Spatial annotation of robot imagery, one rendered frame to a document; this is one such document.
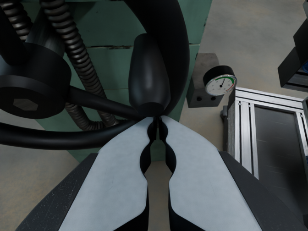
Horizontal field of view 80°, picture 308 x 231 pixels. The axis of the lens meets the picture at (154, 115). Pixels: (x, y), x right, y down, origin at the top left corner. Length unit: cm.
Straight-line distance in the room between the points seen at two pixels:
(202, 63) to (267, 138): 57
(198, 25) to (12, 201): 105
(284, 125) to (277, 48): 92
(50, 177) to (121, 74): 77
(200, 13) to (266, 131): 72
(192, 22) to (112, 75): 20
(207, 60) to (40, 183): 93
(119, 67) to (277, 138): 77
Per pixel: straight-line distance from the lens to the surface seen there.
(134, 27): 36
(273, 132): 99
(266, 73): 157
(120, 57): 40
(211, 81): 38
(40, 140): 31
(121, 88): 47
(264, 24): 206
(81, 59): 25
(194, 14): 36
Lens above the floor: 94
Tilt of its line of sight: 58 degrees down
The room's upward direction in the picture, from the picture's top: 3 degrees clockwise
